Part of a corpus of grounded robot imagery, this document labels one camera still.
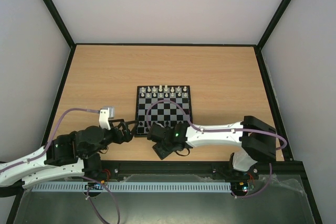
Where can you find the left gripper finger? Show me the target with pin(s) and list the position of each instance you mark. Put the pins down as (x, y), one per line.
(129, 130)
(122, 121)

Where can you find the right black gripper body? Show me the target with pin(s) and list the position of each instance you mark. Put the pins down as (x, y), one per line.
(153, 134)

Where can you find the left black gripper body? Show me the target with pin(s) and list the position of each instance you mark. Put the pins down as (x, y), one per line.
(119, 138)

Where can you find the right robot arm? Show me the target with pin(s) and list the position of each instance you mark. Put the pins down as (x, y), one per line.
(255, 138)

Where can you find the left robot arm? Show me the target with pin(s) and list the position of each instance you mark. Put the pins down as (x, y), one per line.
(70, 155)

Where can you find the black silver chess board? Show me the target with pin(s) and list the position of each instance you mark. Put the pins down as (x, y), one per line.
(159, 110)

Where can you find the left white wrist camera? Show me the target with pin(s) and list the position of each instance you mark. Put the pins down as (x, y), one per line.
(105, 114)

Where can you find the grey slotted cable duct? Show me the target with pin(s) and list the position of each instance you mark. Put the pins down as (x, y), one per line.
(135, 187)

